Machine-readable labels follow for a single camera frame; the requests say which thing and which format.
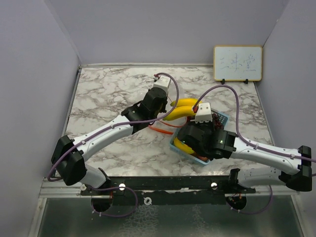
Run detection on yellow banana bunch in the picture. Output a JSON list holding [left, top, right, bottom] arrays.
[[162, 98, 198, 121], [173, 137, 196, 156]]

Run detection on clear orange zip bag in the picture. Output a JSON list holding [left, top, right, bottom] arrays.
[[148, 83, 196, 135]]

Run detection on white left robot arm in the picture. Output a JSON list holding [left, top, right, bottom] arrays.
[[51, 86, 168, 195]]

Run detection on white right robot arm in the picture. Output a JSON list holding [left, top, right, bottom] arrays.
[[177, 121, 313, 193]]

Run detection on dark grape bunch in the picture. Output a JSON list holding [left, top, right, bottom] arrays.
[[212, 113, 225, 130]]

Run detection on light blue plastic basket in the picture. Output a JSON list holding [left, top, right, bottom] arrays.
[[170, 111, 229, 165]]

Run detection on small framed whiteboard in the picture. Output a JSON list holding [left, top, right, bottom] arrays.
[[213, 45, 263, 84]]

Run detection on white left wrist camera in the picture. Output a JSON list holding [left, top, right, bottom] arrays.
[[153, 75, 171, 94]]

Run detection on black mounting rail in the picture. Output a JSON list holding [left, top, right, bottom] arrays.
[[80, 175, 255, 206]]

